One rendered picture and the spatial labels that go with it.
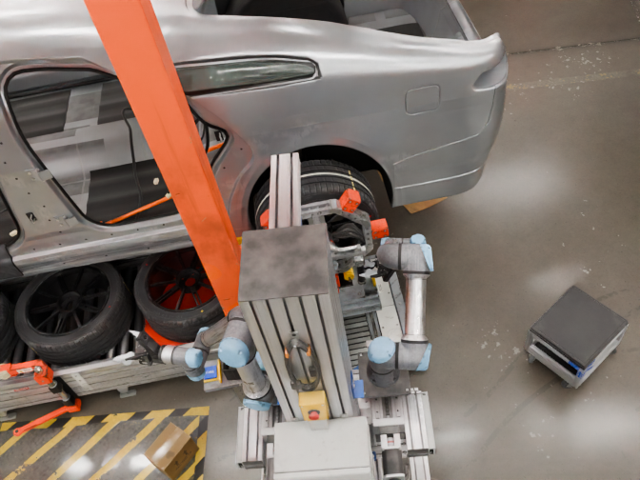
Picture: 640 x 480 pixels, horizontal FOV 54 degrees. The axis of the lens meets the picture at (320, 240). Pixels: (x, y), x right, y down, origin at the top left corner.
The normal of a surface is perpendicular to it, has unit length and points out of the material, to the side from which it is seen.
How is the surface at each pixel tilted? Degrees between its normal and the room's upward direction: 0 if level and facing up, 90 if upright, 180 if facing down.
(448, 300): 0
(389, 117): 90
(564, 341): 0
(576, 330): 0
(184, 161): 90
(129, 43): 90
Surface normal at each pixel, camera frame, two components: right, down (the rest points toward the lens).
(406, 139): 0.14, 0.76
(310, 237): -0.12, -0.62
